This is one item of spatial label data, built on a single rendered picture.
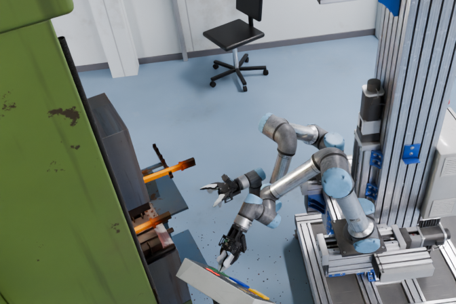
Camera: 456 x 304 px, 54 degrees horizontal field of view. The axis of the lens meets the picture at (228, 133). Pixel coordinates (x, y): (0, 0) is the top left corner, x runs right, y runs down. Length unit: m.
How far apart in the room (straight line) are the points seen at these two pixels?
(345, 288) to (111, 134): 1.82
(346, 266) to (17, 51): 1.90
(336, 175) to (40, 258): 1.10
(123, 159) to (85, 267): 0.41
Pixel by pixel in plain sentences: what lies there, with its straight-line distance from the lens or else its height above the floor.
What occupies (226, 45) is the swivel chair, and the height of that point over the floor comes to 0.55.
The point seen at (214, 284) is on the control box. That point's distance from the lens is 1.81.
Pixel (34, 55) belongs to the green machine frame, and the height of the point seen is 2.22.
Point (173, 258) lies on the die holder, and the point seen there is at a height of 0.88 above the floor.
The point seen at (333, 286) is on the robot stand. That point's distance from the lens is 2.95.
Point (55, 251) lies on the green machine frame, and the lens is 1.57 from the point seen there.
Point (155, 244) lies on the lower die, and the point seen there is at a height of 0.98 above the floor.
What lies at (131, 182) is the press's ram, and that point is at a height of 1.46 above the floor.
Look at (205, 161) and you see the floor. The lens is 4.03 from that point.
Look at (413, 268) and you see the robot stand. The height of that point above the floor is 0.73.
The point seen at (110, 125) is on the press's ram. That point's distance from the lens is 1.73.
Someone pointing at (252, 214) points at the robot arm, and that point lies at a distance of 2.00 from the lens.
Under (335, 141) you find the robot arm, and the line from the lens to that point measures 2.56.
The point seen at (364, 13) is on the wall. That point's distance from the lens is 5.76.
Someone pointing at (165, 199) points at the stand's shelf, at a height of 0.70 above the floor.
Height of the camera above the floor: 2.71
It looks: 39 degrees down
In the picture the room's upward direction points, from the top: 7 degrees counter-clockwise
